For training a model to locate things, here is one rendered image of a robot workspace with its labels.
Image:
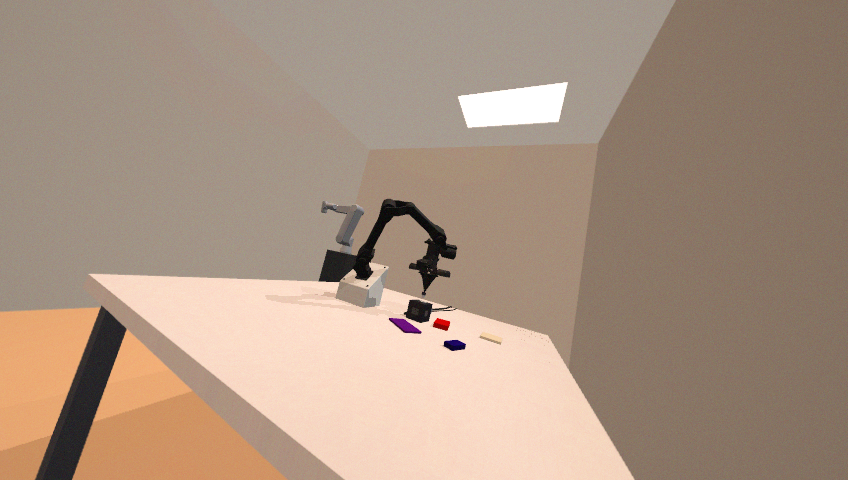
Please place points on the red flat rectangular block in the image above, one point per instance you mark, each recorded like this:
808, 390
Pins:
441, 324

